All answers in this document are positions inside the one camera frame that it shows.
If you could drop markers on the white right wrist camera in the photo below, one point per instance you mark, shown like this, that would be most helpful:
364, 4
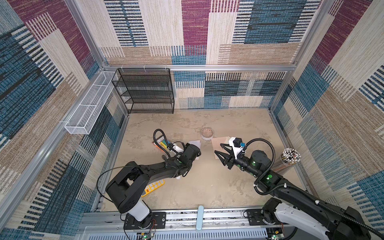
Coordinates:
238, 147

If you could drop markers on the colourful marker pack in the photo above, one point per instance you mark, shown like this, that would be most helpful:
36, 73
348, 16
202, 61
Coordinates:
160, 142

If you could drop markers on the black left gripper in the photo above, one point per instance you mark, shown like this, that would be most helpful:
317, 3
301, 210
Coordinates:
186, 146

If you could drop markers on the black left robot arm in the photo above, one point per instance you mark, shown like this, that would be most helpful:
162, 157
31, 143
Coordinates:
126, 188

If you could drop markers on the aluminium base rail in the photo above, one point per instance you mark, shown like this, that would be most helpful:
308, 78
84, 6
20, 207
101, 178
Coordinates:
241, 223

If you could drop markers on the light blue handle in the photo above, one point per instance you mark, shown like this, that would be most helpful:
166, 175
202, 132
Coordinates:
200, 218

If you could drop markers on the yellow calculator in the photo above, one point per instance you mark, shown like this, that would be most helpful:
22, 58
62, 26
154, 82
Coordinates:
152, 187

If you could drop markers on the pencil holder with pencils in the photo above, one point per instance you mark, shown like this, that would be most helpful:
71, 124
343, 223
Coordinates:
288, 158

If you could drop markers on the black mesh shelf rack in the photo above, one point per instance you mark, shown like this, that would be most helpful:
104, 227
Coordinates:
145, 90

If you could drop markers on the white tape roll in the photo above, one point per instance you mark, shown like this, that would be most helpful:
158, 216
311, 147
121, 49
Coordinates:
207, 134

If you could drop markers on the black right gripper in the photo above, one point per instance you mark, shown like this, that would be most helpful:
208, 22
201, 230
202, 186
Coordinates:
226, 157

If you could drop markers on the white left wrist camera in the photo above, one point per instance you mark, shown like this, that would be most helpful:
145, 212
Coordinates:
176, 149

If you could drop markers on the white wire basket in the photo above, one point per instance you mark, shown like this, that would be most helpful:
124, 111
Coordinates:
87, 112

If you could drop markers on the white letter paper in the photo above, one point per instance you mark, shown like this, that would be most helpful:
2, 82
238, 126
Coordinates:
196, 143

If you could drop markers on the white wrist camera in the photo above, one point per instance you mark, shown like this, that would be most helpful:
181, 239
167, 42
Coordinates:
176, 149
238, 147

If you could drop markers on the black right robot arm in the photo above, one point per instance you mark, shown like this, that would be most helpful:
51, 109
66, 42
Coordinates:
290, 204

